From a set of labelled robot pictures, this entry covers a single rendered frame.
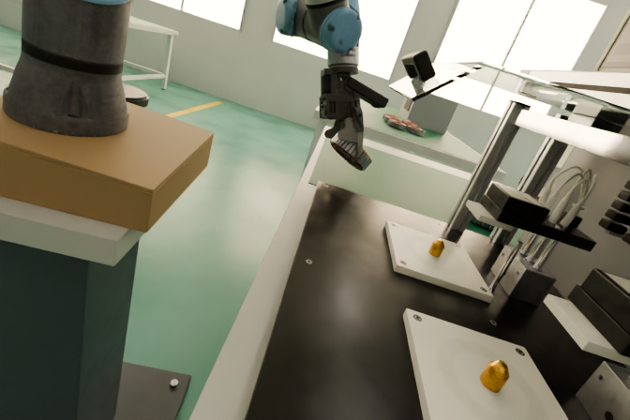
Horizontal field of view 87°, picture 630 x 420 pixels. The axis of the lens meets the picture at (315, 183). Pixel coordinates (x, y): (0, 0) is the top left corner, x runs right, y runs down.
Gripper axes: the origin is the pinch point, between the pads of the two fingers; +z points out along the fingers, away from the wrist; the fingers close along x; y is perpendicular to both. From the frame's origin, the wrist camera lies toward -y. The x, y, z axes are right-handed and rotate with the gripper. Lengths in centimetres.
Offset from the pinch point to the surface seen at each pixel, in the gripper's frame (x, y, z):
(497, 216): 38.2, -8.8, 6.2
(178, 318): -43, 52, 63
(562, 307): 56, 0, 9
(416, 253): 32.4, 0.6, 13.2
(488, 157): 21.6, -21.1, -0.1
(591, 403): 55, -6, 21
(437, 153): -83, -79, 11
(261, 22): -420, -19, -143
